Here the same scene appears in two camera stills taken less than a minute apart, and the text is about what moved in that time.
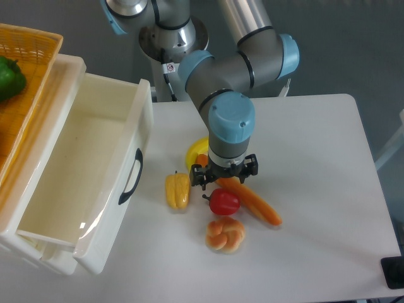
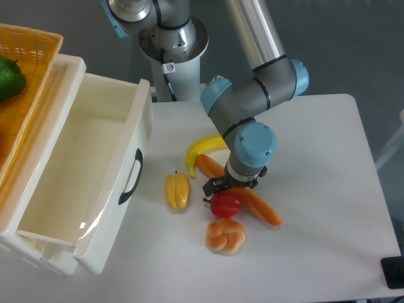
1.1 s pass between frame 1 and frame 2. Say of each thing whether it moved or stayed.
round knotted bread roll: stayed
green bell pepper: stayed
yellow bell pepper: stayed
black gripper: moved
